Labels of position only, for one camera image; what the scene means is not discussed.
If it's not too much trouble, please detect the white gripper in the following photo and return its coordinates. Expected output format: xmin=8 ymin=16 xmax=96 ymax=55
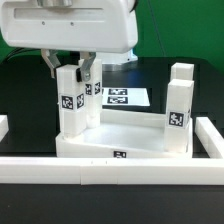
xmin=0 ymin=0 xmax=138 ymax=82

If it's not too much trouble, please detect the white desk top tray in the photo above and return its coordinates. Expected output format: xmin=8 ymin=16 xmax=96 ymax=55
xmin=56 ymin=109 xmax=193 ymax=159

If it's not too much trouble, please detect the fiducial marker sheet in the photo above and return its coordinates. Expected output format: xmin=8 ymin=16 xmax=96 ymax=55
xmin=102 ymin=87 xmax=150 ymax=106

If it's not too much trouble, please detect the white left fence bar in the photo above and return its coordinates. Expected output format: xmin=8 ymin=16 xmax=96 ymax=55
xmin=0 ymin=115 xmax=9 ymax=142

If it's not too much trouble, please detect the white fence bar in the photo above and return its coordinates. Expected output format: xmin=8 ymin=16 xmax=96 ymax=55
xmin=0 ymin=157 xmax=224 ymax=185
xmin=195 ymin=117 xmax=224 ymax=159
xmin=0 ymin=115 xmax=9 ymax=142

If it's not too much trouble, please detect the white front fence bar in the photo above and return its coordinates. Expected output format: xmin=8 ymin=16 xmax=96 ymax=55
xmin=0 ymin=157 xmax=224 ymax=185

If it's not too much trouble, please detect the white right fence bar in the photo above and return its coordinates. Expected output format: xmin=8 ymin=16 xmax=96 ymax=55
xmin=195 ymin=117 xmax=224 ymax=159

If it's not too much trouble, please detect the black cable bundle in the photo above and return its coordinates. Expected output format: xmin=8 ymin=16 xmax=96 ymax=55
xmin=2 ymin=47 xmax=26 ymax=64

